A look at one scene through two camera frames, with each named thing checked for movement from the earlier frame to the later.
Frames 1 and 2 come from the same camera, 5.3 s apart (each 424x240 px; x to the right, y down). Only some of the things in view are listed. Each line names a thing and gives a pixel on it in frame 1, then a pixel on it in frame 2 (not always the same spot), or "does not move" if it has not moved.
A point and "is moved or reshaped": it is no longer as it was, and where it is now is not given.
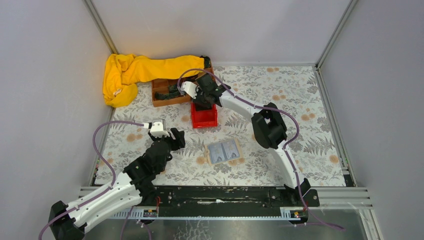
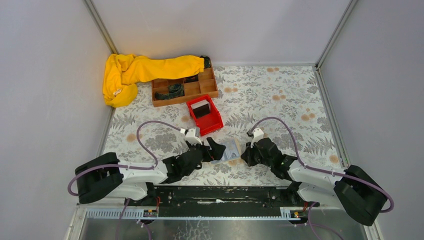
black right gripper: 203,91 to 250,152
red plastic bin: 204,119 is moved or reshaped
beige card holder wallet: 224,151 does not move
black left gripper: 173,139 to 204,151
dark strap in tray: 173,92 does not move
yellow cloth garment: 122,72 does not move
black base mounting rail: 186,201 does not move
